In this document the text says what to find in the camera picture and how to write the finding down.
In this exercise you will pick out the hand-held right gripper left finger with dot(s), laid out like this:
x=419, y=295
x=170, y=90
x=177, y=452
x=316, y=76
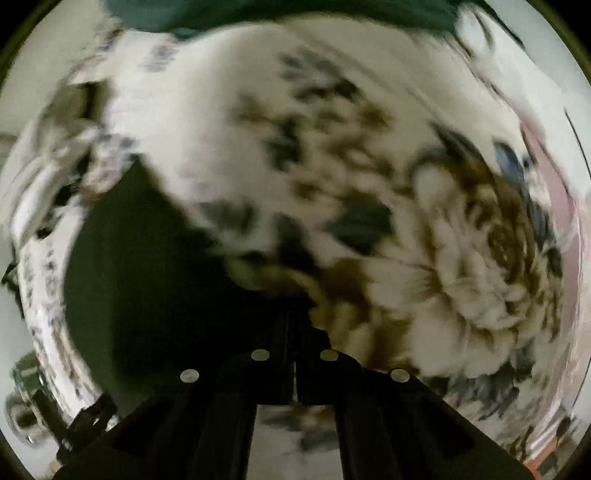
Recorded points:
x=221, y=415

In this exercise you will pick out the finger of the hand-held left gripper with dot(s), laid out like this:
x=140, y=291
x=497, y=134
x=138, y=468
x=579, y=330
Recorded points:
x=87, y=417

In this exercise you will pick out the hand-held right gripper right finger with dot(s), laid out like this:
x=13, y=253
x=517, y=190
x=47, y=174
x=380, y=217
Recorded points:
x=369, y=415

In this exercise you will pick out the dark striped garment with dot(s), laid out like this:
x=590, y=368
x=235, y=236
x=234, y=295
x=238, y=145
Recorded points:
x=134, y=286

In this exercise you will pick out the floral printed blanket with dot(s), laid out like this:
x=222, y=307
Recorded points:
x=351, y=194

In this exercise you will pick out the white folded cloth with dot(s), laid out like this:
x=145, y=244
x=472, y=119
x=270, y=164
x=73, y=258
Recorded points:
x=51, y=161

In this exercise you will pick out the pink cloth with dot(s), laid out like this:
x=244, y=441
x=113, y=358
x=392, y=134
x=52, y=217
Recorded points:
x=556, y=194

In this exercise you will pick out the dark green blanket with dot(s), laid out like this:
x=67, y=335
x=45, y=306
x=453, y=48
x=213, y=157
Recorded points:
x=286, y=14

